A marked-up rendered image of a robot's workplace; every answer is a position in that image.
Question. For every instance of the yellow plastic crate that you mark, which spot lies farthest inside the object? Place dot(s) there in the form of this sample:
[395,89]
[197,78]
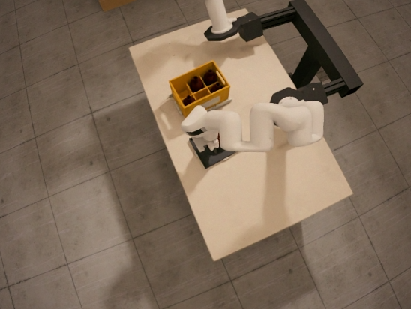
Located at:
[203,97]

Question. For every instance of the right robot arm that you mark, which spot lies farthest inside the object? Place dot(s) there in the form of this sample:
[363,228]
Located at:
[218,16]

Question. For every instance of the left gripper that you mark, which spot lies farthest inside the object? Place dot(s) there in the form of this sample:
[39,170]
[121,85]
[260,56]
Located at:
[213,147]

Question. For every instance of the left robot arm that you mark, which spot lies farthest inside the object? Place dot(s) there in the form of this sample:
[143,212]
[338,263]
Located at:
[289,115]

